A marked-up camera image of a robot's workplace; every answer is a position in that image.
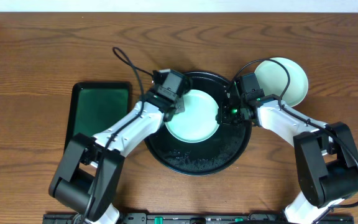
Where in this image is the mint green plate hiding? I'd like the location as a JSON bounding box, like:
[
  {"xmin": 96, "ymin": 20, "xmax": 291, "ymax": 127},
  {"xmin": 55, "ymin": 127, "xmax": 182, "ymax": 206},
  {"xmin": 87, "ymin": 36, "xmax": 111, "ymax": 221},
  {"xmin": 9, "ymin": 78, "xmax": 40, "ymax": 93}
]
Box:
[{"xmin": 165, "ymin": 90, "xmax": 219, "ymax": 143}]

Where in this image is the white plate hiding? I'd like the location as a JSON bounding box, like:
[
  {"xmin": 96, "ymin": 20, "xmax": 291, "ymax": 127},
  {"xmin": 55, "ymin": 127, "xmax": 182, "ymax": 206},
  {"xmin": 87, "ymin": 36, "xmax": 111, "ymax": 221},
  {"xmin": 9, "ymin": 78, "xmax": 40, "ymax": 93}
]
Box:
[{"xmin": 254, "ymin": 57, "xmax": 308, "ymax": 107}]

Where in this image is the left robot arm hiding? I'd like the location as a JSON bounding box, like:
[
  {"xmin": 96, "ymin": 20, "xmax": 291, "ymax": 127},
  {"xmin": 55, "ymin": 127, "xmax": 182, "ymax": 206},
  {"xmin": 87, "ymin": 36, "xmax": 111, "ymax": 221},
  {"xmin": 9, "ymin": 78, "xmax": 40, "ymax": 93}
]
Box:
[{"xmin": 48, "ymin": 84, "xmax": 191, "ymax": 223}]

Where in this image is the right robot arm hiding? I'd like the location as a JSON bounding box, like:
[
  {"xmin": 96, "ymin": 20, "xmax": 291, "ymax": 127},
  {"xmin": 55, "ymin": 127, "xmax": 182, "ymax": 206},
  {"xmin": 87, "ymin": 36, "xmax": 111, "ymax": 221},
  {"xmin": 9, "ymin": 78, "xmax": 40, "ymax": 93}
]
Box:
[{"xmin": 218, "ymin": 89, "xmax": 358, "ymax": 223}]

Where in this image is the black rectangular tray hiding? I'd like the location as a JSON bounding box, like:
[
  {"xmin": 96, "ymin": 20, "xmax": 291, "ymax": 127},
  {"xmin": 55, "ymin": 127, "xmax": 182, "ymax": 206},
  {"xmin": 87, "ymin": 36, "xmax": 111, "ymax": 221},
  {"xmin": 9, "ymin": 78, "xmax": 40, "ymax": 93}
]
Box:
[{"xmin": 65, "ymin": 82, "xmax": 132, "ymax": 146}]

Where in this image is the right black cable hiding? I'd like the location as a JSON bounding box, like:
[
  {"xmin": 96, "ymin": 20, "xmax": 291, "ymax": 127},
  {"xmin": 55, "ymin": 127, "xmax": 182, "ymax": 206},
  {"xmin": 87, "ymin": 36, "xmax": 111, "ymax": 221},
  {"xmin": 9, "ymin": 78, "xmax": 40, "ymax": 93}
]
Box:
[{"xmin": 227, "ymin": 58, "xmax": 358, "ymax": 224}]

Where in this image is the black cable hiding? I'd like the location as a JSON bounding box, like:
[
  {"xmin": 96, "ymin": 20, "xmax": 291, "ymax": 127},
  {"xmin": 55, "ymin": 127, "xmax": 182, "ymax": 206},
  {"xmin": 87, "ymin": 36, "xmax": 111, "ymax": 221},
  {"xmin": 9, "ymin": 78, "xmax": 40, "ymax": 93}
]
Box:
[
  {"xmin": 82, "ymin": 46, "xmax": 155, "ymax": 224},
  {"xmin": 227, "ymin": 58, "xmax": 358, "ymax": 224}
]

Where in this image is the left black cable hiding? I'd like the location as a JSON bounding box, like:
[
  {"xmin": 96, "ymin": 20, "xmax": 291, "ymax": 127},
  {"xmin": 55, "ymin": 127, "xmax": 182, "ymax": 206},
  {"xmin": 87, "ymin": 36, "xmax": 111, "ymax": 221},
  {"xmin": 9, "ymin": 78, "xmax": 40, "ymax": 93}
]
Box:
[{"xmin": 82, "ymin": 46, "xmax": 155, "ymax": 224}]

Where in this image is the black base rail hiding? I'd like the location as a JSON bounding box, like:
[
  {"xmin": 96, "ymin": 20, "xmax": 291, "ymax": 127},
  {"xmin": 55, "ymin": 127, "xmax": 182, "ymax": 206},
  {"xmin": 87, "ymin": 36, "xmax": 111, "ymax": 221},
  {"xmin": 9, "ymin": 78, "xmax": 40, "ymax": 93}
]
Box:
[{"xmin": 42, "ymin": 213, "xmax": 355, "ymax": 224}]

